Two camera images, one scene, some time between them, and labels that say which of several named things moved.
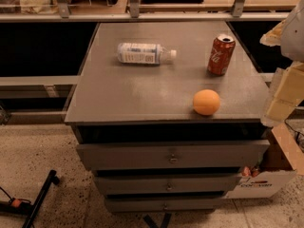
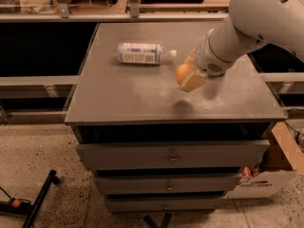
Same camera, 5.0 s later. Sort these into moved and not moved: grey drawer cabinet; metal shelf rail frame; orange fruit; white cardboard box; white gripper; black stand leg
Moved: white gripper; orange fruit
Not moved: metal shelf rail frame; grey drawer cabinet; white cardboard box; black stand leg
